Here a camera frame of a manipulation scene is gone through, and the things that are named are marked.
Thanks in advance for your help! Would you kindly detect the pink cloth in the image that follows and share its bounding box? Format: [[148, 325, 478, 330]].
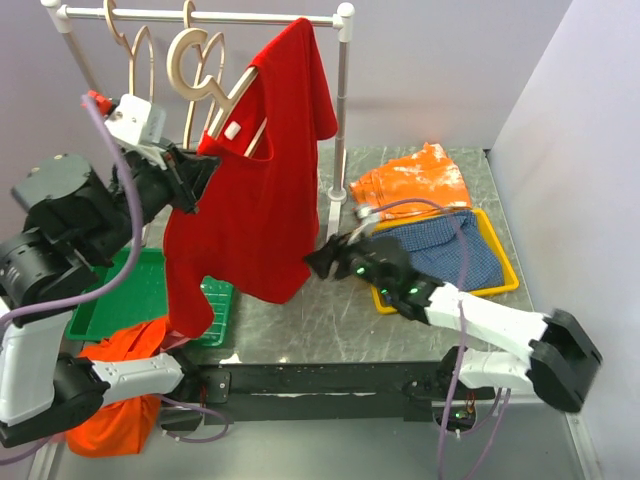
[[160, 330, 191, 352]]

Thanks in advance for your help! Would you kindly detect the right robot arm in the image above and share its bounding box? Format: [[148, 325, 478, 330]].
[[305, 235, 602, 413]]

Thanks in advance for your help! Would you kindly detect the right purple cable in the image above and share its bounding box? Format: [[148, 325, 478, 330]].
[[369, 198, 512, 480]]

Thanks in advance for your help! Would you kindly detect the yellow plastic tray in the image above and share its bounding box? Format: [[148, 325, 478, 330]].
[[375, 208, 519, 297]]

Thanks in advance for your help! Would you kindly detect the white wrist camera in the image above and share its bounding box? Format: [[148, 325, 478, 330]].
[[348, 204, 381, 245], [88, 90, 166, 170]]

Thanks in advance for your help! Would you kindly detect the orange white cloth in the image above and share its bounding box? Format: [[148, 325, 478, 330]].
[[350, 143, 472, 221]]

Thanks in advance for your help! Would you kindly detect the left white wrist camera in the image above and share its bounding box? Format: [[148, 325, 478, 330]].
[[88, 90, 166, 170]]

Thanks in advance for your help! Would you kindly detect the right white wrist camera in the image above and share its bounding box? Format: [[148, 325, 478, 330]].
[[348, 204, 381, 245]]

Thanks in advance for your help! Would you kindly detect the wooden hanger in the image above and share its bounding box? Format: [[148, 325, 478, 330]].
[[166, 27, 260, 147], [103, 0, 156, 101], [180, 0, 227, 146]]

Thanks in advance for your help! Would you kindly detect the red t shirt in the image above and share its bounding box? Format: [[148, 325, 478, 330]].
[[163, 18, 338, 338]]

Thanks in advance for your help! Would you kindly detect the white clothes rack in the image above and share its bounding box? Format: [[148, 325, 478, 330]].
[[40, 0, 355, 237]]

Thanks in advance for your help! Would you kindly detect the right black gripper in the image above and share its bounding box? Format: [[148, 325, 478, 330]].
[[299, 228, 393, 298]]

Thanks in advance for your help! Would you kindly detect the blue checkered shirt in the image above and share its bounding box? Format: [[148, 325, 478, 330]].
[[374, 210, 504, 291]]

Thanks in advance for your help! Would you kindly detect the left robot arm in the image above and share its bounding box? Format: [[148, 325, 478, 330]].
[[1, 144, 220, 448]]

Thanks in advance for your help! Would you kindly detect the green plastic tray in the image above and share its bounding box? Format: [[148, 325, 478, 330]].
[[66, 248, 235, 348]]

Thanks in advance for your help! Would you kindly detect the black base bar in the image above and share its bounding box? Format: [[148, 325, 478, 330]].
[[159, 362, 496, 434]]

